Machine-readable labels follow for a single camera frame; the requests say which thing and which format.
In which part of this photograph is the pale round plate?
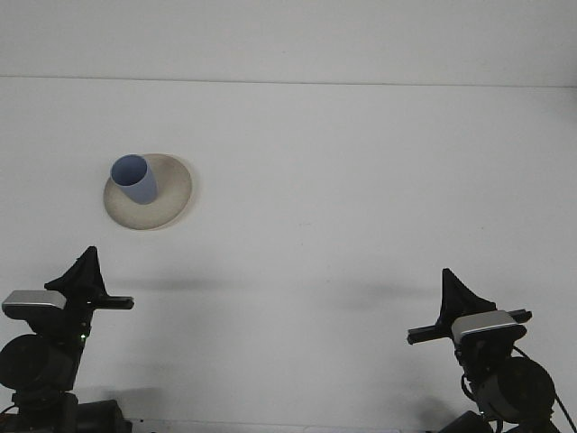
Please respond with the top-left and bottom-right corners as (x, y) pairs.
(103, 152), (194, 232)

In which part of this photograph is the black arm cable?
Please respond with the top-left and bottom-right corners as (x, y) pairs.
(511, 345), (577, 429)

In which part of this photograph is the pale blue cup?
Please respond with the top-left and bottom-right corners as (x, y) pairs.
(110, 154), (159, 207)

